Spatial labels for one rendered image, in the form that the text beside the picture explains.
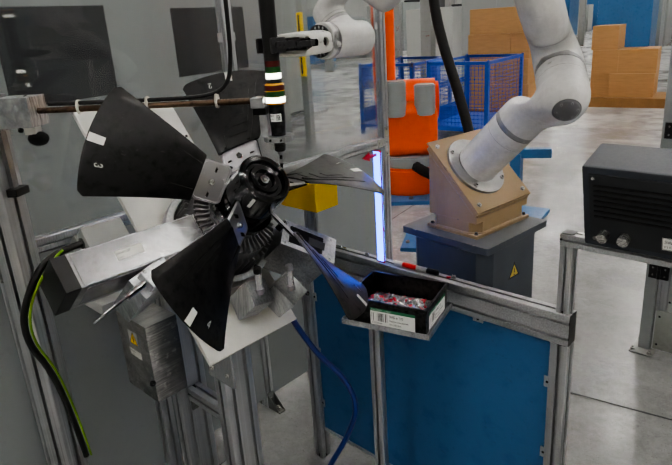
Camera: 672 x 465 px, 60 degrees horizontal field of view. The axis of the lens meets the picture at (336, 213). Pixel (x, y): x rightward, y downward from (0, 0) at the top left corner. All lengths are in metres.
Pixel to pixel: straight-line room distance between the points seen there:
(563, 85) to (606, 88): 8.91
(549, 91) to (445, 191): 0.43
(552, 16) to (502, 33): 7.80
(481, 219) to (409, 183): 3.49
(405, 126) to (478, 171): 3.44
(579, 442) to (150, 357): 1.60
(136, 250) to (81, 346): 0.80
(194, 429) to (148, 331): 0.41
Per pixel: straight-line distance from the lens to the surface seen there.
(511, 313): 1.51
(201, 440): 1.88
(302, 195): 1.79
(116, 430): 2.20
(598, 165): 1.26
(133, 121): 1.24
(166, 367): 1.62
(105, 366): 2.07
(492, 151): 1.64
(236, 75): 1.49
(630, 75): 10.27
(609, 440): 2.52
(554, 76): 1.49
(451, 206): 1.70
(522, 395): 1.64
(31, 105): 1.54
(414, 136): 5.12
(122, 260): 1.24
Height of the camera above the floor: 1.53
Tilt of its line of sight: 18 degrees down
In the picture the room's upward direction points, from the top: 4 degrees counter-clockwise
